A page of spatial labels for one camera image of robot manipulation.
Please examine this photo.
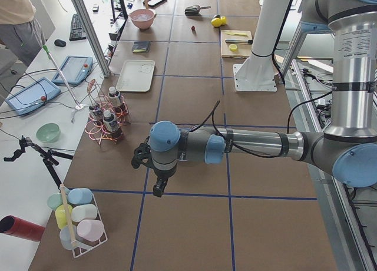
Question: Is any dark drink bottle left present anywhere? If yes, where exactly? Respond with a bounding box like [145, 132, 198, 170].
[89, 103, 103, 125]

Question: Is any near blue teach pendant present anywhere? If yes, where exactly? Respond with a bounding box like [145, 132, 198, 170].
[5, 77, 61, 115]

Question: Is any red cylinder bottle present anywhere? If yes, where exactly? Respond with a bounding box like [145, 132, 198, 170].
[1, 215, 45, 242]

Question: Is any aluminium frame post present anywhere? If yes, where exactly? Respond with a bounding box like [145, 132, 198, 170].
[71, 0, 111, 78]

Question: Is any dark drink bottle front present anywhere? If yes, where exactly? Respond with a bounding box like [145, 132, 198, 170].
[102, 110, 123, 139]

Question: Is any mint green cup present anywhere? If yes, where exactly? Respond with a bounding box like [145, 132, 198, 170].
[47, 193, 62, 211]

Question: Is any dark drink bottle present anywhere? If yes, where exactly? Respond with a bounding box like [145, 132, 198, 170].
[89, 103, 103, 125]
[102, 110, 123, 139]
[108, 87, 125, 113]

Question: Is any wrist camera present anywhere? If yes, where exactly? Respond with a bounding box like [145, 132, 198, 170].
[131, 136, 154, 169]

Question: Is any far blue teach pendant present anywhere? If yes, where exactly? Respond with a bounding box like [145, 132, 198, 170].
[59, 56, 93, 86]

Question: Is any yellow plastic knife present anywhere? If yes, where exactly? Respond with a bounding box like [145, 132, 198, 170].
[225, 32, 248, 37]

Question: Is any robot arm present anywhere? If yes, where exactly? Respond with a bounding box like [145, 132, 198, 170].
[148, 0, 376, 197]

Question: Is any person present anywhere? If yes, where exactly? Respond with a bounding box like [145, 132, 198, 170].
[1, 0, 45, 67]

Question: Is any dark drink bottle back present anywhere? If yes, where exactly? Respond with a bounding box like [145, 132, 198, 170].
[108, 87, 125, 113]

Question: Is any green bowl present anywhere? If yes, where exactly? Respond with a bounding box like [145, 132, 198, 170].
[36, 123, 61, 143]

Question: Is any yellow lemon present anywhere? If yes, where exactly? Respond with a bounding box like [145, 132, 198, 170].
[211, 18, 223, 28]
[220, 16, 227, 25]

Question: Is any pink cup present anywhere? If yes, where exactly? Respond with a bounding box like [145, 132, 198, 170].
[77, 220, 104, 242]

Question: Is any white rod with green tip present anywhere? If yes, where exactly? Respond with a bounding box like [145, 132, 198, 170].
[42, 45, 84, 110]

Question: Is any lemon half slice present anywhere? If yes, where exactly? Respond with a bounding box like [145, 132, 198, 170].
[229, 44, 238, 52]

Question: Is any cream bear tray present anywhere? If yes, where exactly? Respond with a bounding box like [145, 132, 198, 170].
[115, 60, 155, 92]

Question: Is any blue teach pendant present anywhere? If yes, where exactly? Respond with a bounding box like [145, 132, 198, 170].
[59, 56, 93, 86]
[5, 77, 61, 115]

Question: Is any white cup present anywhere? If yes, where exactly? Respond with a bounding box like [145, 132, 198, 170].
[71, 203, 98, 223]

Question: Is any black tripod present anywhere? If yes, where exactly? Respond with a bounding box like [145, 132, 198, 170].
[3, 135, 74, 191]

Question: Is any white wire cup rack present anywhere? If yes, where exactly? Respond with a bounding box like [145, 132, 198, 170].
[55, 184, 108, 258]

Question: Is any pale blue cup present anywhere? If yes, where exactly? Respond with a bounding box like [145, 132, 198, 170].
[59, 226, 75, 250]

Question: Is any steel rod black tip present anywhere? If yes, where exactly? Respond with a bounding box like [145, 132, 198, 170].
[225, 39, 253, 45]

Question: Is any wooden cutting board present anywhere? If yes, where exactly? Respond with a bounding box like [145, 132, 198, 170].
[220, 30, 253, 58]

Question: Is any copper wire bottle rack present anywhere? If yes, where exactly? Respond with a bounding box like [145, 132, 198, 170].
[85, 79, 129, 144]

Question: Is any grey folded cloth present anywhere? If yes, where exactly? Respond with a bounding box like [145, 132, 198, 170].
[132, 41, 151, 53]

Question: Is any black keyboard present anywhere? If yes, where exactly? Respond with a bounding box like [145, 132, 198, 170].
[69, 14, 87, 41]

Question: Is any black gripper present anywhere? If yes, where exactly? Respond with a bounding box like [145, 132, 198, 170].
[153, 166, 174, 197]

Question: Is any pink bowl with ice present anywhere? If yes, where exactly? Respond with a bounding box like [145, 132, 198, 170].
[130, 8, 157, 30]

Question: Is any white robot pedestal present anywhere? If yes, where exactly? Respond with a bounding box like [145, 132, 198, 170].
[234, 0, 293, 92]

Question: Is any black mouse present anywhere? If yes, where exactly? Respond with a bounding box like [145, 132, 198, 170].
[54, 39, 67, 47]

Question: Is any metal scoop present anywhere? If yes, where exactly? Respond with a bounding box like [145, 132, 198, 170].
[184, 5, 211, 15]

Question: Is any yellow cup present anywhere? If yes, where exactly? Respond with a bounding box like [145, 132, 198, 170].
[55, 204, 68, 230]

